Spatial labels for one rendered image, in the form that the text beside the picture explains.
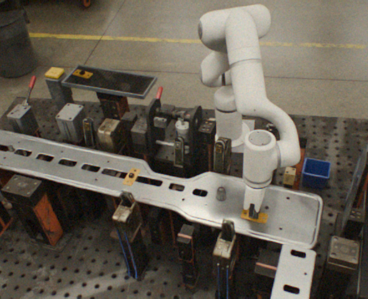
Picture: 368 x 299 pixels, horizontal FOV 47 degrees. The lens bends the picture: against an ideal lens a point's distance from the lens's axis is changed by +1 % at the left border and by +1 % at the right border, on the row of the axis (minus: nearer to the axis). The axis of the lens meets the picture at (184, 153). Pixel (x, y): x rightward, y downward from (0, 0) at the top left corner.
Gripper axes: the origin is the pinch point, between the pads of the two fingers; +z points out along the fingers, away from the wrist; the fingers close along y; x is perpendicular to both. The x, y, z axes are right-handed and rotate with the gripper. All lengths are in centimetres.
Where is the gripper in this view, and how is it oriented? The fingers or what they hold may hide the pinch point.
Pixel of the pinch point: (254, 210)
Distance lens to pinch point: 138.9
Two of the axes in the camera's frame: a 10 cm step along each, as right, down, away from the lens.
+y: -3.4, 6.7, -6.6
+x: 9.4, 1.9, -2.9
